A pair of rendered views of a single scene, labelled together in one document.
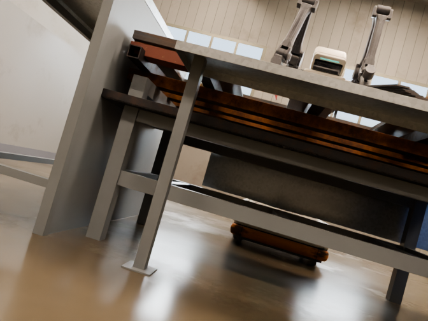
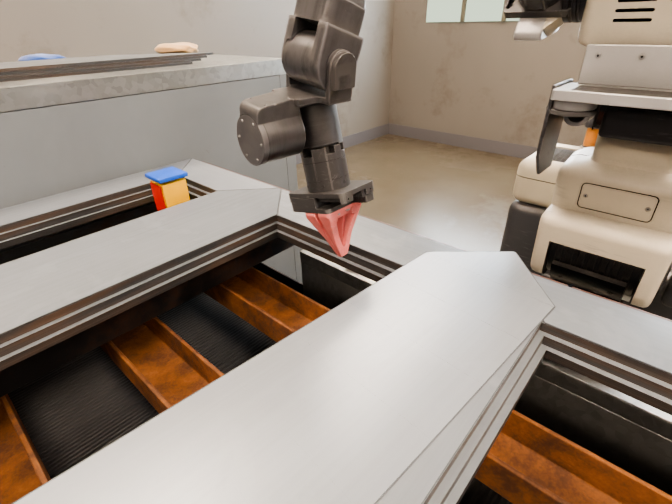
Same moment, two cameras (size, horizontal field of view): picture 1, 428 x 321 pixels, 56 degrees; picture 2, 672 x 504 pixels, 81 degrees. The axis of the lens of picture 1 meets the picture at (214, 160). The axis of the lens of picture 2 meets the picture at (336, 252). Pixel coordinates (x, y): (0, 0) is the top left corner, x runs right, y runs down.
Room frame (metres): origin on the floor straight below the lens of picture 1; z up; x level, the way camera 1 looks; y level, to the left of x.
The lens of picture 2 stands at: (1.73, -0.50, 1.14)
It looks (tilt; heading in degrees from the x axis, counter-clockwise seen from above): 30 degrees down; 35
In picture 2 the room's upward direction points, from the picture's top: 1 degrees counter-clockwise
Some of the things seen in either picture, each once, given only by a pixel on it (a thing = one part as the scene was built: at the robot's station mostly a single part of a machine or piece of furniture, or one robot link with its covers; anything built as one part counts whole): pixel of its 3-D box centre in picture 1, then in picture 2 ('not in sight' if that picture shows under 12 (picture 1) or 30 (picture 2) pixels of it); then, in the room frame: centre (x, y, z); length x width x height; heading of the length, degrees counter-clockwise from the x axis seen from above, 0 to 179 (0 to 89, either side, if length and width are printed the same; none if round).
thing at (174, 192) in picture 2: not in sight; (178, 222); (2.16, 0.21, 0.78); 0.05 x 0.05 x 0.19; 83
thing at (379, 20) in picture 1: (374, 41); not in sight; (2.34, -0.72, 1.40); 0.11 x 0.06 x 0.43; 82
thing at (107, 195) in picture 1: (119, 156); not in sight; (1.62, 0.37, 0.34); 0.06 x 0.06 x 0.68; 83
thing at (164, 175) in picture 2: not in sight; (167, 177); (2.16, 0.21, 0.88); 0.06 x 0.06 x 0.02; 83
